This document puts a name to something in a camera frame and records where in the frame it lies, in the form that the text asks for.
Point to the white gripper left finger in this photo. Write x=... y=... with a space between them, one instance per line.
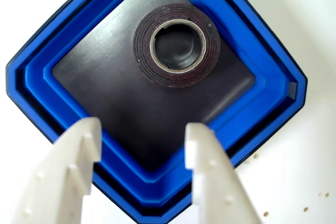
x=55 y=182

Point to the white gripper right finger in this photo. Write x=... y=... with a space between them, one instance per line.
x=218 y=187

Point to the red tape roll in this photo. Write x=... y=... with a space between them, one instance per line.
x=141 y=58

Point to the blue square box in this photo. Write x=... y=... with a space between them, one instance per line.
x=262 y=51

